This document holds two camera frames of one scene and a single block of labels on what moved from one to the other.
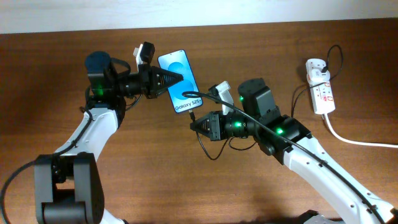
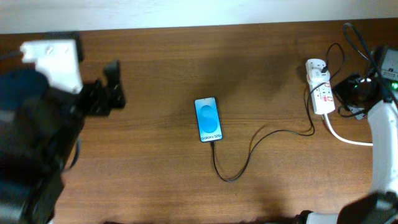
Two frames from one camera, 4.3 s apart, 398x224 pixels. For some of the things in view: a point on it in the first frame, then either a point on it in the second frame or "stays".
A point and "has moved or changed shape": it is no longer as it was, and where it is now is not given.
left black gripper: [149, 75] to [111, 92]
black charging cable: [226, 144] to [324, 70]
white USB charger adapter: [315, 76] stays
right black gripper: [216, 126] to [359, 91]
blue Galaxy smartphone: [177, 62] has moved or changed shape
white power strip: [322, 94] stays
